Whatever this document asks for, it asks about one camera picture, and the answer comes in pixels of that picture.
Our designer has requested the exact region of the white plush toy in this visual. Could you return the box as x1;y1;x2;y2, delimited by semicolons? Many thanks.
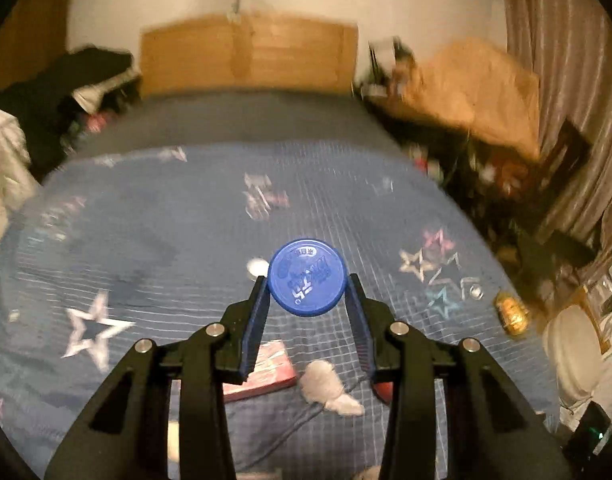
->
298;360;365;417

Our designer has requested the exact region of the blue star printed blanket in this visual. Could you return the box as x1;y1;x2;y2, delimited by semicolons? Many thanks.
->
0;142;562;480

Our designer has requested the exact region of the grey bed sheet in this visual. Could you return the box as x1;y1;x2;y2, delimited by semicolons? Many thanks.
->
68;91;407;161

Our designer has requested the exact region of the white plastic bucket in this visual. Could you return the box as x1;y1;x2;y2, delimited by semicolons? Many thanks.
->
542;302;612;411

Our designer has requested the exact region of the clutter under desk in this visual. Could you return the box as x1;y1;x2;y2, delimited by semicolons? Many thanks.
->
406;130;552;261

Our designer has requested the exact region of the yellow crumpled wrapper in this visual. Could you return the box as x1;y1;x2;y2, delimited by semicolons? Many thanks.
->
493;290;532;337

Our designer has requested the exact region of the pink flat box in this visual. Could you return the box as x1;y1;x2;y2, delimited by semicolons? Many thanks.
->
221;340;298;403

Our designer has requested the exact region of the dark wooden chair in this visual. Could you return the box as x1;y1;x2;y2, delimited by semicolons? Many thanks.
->
536;117;595;197

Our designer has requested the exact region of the white jacket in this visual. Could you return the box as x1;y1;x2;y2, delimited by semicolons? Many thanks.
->
0;106;43;253

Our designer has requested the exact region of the red patterned cloth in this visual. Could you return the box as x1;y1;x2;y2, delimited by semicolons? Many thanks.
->
83;112;112;133

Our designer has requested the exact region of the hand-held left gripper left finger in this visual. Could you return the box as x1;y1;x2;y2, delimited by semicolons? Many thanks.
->
43;275;272;480

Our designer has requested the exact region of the brown cloth cover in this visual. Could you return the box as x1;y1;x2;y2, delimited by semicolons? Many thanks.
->
401;37;543;161

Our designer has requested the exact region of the blue bottle cap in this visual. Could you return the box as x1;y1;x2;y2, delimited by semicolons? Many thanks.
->
267;238;348;317

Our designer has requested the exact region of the white grey garment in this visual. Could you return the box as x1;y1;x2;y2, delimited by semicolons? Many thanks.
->
71;72;142;113

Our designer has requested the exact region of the wooden wardrobe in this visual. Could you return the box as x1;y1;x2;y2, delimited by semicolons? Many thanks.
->
0;0;80;104

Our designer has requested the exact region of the wooden headboard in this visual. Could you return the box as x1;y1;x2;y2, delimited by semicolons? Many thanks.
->
138;12;359;98

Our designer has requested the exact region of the black clothes pile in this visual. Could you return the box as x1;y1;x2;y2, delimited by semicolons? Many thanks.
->
0;46;139;171

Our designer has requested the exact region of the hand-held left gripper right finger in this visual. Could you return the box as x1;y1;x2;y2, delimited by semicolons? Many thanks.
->
346;272;572;480

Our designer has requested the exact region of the beige striped curtain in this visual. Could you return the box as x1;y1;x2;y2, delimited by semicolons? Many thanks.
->
501;0;612;241

